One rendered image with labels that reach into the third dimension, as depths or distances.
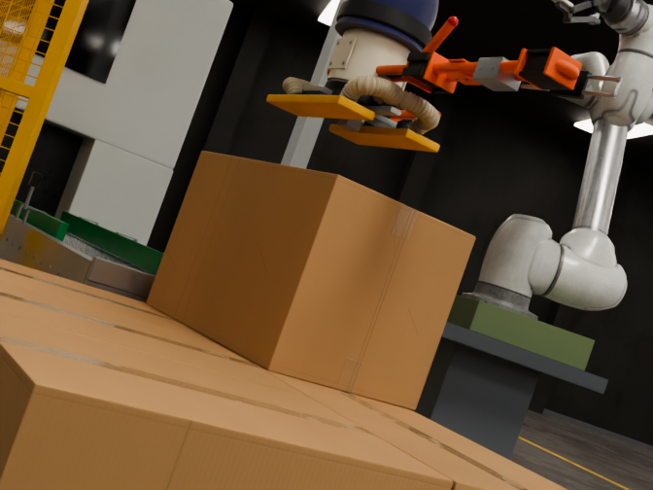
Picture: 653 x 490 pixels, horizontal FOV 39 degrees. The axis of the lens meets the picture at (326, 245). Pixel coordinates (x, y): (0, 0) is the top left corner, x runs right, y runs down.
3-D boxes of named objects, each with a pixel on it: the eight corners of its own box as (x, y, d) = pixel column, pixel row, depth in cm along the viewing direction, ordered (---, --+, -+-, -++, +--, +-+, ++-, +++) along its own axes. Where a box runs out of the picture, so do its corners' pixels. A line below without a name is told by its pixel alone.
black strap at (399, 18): (319, 18, 218) (324, 3, 218) (392, 58, 230) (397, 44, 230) (369, 12, 199) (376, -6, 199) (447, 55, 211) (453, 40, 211)
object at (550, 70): (512, 74, 164) (521, 48, 164) (539, 89, 168) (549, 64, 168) (545, 73, 157) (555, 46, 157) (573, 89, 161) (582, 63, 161)
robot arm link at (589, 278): (532, 302, 261) (602, 327, 263) (555, 288, 246) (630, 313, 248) (581, 79, 288) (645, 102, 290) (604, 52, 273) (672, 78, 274)
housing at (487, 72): (469, 78, 175) (477, 56, 175) (495, 92, 179) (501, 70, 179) (494, 78, 169) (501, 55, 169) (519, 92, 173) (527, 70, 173)
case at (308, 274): (145, 302, 223) (200, 150, 225) (275, 341, 246) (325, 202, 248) (267, 370, 174) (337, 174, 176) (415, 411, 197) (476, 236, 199)
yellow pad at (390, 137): (327, 130, 230) (333, 112, 230) (358, 145, 235) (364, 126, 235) (404, 136, 201) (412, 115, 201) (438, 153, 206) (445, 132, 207)
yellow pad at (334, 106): (264, 101, 220) (271, 82, 220) (298, 117, 225) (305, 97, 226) (336, 103, 191) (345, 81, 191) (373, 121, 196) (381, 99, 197)
